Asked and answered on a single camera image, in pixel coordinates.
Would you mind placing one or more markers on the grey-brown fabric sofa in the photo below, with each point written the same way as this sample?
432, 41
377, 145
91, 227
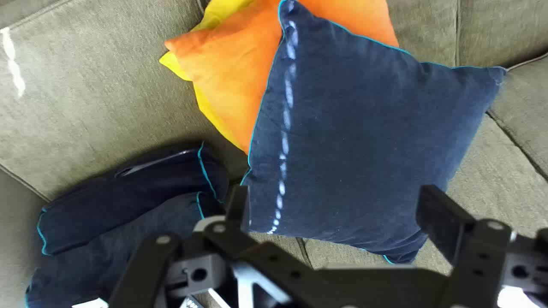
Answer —
86, 103

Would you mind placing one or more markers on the navy blanket with teal trim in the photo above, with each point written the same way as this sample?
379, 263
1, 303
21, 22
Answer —
86, 274

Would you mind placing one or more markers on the dark blue teal-piped pillow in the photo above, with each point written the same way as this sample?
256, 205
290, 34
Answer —
126, 198

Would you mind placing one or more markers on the orange pillow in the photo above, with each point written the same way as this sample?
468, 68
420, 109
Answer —
233, 61

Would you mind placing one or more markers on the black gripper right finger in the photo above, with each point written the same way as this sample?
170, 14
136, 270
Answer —
446, 219

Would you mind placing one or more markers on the yellow pillow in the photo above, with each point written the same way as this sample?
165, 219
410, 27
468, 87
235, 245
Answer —
198, 73

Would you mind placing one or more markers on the dark navy blue cloth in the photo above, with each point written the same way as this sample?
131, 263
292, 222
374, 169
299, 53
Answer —
370, 142

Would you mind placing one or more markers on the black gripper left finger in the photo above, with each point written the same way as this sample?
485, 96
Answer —
237, 205

